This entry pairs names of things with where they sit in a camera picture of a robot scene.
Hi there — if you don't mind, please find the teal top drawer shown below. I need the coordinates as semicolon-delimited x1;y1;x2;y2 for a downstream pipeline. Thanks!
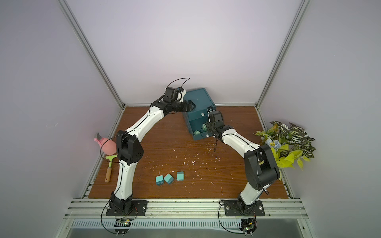
188;106;216;121

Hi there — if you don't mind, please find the teal plug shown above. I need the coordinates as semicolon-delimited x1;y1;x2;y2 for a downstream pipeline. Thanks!
155;175;165;186
164;174;174;184
176;171;184;181

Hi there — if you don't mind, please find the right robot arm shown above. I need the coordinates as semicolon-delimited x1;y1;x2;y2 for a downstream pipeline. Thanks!
206;111;280;213

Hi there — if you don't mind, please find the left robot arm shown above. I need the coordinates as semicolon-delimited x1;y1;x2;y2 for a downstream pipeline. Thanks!
110;100;196;213

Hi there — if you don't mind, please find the teal three-drawer cabinet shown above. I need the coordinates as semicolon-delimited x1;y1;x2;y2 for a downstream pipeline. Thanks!
182;87;217;131

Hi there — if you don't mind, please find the artificial green plant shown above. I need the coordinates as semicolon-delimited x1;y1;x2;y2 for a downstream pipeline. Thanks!
255;121;316;170

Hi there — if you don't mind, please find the right electronics board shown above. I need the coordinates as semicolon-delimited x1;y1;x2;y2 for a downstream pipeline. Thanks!
240;218;258;236

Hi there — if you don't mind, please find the electronics board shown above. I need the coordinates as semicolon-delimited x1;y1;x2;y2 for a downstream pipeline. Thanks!
240;218;258;236
114;219;132;235

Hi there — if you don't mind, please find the left electronics board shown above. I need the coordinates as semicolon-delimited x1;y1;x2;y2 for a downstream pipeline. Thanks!
114;219;132;235

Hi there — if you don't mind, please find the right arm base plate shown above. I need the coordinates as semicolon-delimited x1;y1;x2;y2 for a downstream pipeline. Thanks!
221;200;265;217

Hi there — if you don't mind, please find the green wooden-handled tool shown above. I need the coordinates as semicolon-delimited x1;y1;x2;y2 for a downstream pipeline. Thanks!
105;154;118;183

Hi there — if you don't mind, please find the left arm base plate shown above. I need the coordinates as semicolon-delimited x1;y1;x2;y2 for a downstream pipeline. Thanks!
106;200;148;217

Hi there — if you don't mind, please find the aluminium front rail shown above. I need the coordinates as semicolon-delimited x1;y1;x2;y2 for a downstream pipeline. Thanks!
64;198;308;219

